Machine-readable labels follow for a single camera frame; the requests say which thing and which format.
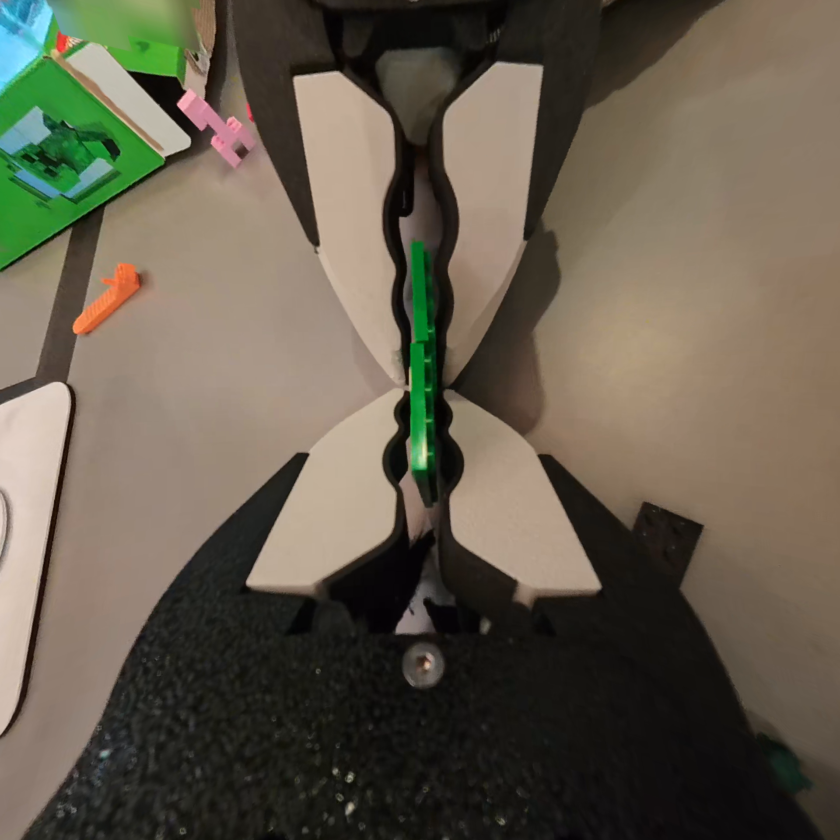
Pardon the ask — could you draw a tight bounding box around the white and wooden book stand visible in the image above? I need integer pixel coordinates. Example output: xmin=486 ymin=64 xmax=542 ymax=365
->
xmin=0 ymin=382 xmax=77 ymax=737

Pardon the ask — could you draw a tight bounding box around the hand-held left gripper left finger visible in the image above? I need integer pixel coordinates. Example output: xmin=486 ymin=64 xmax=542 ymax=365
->
xmin=245 ymin=388 xmax=409 ymax=601

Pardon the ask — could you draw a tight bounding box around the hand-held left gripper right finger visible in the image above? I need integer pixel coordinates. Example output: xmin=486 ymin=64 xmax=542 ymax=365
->
xmin=440 ymin=390 xmax=602 ymax=602

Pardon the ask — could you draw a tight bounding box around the dark green lego piece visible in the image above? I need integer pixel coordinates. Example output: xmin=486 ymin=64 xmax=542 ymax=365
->
xmin=755 ymin=731 xmax=815 ymax=796

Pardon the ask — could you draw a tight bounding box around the green lego plate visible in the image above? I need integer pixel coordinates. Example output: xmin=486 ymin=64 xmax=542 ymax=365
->
xmin=406 ymin=341 xmax=439 ymax=508
xmin=410 ymin=241 xmax=438 ymax=346

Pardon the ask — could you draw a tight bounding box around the orange brick separator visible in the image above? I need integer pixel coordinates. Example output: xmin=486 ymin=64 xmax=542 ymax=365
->
xmin=72 ymin=262 xmax=143 ymax=336

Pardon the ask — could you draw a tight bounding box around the pink lego piece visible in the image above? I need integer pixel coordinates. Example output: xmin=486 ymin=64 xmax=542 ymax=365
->
xmin=177 ymin=90 xmax=258 ymax=169

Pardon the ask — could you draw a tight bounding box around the black lego plate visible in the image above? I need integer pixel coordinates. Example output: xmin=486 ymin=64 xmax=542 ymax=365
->
xmin=632 ymin=502 xmax=705 ymax=586

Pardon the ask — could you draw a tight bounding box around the green lego box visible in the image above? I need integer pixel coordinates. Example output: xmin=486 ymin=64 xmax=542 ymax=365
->
xmin=0 ymin=42 xmax=193 ymax=271

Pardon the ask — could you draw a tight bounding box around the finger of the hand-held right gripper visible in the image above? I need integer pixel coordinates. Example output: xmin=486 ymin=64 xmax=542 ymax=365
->
xmin=292 ymin=71 xmax=413 ymax=387
xmin=433 ymin=60 xmax=546 ymax=389

